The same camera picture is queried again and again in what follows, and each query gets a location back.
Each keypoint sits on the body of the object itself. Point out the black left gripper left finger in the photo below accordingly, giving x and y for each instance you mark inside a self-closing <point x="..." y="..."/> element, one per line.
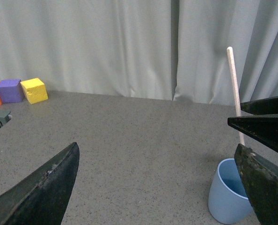
<point x="42" y="197"/>

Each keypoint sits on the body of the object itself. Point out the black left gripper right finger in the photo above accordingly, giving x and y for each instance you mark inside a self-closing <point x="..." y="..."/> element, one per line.
<point x="260" y="180"/>

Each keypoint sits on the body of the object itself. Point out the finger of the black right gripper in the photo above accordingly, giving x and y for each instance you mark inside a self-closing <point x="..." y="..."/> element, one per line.
<point x="263" y="128"/>
<point x="261" y="106"/>

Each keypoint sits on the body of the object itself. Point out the white chopstick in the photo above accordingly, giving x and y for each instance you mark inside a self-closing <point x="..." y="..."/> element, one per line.
<point x="231" y="62"/>

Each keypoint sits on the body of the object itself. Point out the blue plastic cup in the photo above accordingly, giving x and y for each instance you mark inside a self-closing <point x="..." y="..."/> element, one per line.
<point x="228" y="202"/>

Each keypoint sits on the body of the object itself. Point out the yellow foam cube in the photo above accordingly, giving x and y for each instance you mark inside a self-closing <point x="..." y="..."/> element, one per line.
<point x="34" y="90"/>

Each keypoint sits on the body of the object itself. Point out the purple foam cube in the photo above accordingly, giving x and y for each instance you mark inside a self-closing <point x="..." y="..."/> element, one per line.
<point x="11" y="91"/>

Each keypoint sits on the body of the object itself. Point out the grey curtain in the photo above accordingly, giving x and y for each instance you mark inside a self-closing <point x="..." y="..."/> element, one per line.
<point x="162" y="49"/>

